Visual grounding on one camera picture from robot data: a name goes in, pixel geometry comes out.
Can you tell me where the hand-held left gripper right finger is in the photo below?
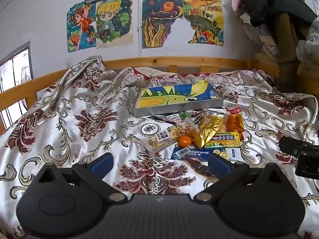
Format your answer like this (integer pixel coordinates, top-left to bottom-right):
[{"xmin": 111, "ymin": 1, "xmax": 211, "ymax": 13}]
[{"xmin": 193, "ymin": 153, "xmax": 291, "ymax": 203}]

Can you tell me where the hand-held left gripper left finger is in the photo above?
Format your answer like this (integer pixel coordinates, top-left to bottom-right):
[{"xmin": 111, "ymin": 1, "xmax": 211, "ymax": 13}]
[{"xmin": 33, "ymin": 152, "xmax": 129, "ymax": 203}]

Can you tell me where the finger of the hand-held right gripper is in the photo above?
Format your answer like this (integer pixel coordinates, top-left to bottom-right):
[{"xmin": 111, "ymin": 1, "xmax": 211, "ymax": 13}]
[{"xmin": 279, "ymin": 136, "xmax": 303, "ymax": 158}]

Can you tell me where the dark brown snack packet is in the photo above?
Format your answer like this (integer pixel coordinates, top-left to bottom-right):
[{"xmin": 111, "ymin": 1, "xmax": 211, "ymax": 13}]
[{"xmin": 186, "ymin": 158, "xmax": 218, "ymax": 180}]

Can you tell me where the blue white snack packet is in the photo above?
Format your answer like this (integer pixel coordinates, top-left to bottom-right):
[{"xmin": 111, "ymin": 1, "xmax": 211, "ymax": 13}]
[{"xmin": 171, "ymin": 146, "xmax": 242, "ymax": 162}]

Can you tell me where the yellow green snack packet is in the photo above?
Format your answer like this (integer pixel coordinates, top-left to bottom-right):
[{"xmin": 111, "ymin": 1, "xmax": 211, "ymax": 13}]
[{"xmin": 204, "ymin": 131, "xmax": 242, "ymax": 148}]

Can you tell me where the gold foil snack packet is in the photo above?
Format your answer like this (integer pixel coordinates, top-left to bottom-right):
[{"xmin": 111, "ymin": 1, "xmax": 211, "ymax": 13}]
[{"xmin": 187, "ymin": 116, "xmax": 228, "ymax": 149}]

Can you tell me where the small orange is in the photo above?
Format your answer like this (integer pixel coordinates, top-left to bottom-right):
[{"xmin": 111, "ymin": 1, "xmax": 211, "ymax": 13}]
[{"xmin": 177, "ymin": 136, "xmax": 192, "ymax": 148}]

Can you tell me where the orange snack packet red label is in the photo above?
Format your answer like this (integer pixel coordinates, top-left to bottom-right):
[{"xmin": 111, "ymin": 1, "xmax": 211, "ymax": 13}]
[{"xmin": 225, "ymin": 107, "xmax": 245, "ymax": 133}]

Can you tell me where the clear nut snack packet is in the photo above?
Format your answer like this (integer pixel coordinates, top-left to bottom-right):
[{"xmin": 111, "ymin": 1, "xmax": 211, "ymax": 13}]
[{"xmin": 149, "ymin": 121, "xmax": 197, "ymax": 152}]

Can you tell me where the white green snack packet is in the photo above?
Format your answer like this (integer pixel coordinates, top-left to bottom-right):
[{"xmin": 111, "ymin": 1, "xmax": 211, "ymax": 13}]
[{"xmin": 150, "ymin": 115, "xmax": 182, "ymax": 125}]

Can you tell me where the grey tray with painted lining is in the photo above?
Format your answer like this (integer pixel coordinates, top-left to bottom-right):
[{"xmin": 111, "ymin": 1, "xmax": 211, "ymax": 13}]
[{"xmin": 132, "ymin": 80, "xmax": 224, "ymax": 117}]

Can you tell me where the green sausage stick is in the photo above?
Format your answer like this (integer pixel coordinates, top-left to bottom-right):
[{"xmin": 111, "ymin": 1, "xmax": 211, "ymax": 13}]
[{"xmin": 178, "ymin": 112, "xmax": 197, "ymax": 128}]

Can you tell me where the floral printed satin blanket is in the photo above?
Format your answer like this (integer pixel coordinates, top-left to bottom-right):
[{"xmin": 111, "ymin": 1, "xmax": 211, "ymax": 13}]
[{"xmin": 0, "ymin": 56, "xmax": 319, "ymax": 239}]

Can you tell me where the clear plastic bag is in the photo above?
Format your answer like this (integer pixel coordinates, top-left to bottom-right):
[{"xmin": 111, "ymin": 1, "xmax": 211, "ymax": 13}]
[{"xmin": 296, "ymin": 17, "xmax": 319, "ymax": 63}]

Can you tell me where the beige pillow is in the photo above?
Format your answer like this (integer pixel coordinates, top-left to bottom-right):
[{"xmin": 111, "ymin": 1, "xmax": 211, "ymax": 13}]
[{"xmin": 135, "ymin": 66, "xmax": 178, "ymax": 78}]

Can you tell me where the wooden ladder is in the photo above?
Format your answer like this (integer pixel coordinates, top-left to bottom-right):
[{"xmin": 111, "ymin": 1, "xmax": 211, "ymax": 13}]
[{"xmin": 247, "ymin": 12, "xmax": 319, "ymax": 92}]

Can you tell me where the window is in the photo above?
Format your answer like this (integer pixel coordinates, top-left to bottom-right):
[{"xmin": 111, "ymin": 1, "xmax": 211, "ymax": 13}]
[{"xmin": 0, "ymin": 41, "xmax": 34, "ymax": 127}]

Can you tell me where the printed hanging cloth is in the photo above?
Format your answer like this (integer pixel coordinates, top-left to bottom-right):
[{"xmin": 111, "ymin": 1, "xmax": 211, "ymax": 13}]
[{"xmin": 232, "ymin": 0, "xmax": 280, "ymax": 60}]

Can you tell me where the white wall pipe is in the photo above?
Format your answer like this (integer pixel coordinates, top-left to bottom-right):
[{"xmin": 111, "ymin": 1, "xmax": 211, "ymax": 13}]
[{"xmin": 137, "ymin": 0, "xmax": 142, "ymax": 58}]

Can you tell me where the orange-haired girl wall poster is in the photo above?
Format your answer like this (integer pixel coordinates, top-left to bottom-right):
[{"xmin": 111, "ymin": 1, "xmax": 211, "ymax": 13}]
[{"xmin": 67, "ymin": 1, "xmax": 97, "ymax": 53}]

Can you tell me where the blond figure wall poster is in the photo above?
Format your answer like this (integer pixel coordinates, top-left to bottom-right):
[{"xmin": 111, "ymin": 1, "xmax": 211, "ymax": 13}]
[{"xmin": 95, "ymin": 0, "xmax": 134, "ymax": 49}]

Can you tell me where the landscape wall poster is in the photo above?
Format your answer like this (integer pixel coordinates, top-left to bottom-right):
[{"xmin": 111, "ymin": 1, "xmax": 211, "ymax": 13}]
[{"xmin": 183, "ymin": 0, "xmax": 224, "ymax": 46}]

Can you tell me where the blue swirl wall poster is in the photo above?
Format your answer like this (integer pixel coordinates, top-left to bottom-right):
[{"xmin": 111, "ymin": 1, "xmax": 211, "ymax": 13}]
[{"xmin": 142, "ymin": 0, "xmax": 184, "ymax": 49}]

